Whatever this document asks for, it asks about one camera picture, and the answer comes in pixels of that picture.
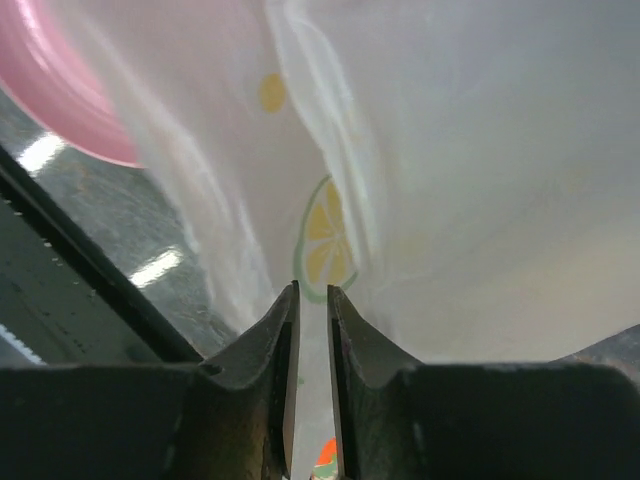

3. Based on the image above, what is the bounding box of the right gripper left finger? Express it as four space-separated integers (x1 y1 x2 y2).
1 282 300 479

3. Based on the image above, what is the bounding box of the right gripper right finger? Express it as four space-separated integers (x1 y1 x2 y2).
327 286 639 479

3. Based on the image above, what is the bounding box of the white plastic bag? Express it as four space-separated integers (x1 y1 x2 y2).
54 1 639 479

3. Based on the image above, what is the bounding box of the orange floral cloth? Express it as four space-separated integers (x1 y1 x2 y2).
310 437 338 480

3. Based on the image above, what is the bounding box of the pink plate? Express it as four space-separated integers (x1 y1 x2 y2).
1 1 140 168

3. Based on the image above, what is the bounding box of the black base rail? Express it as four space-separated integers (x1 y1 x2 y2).
1 151 202 365

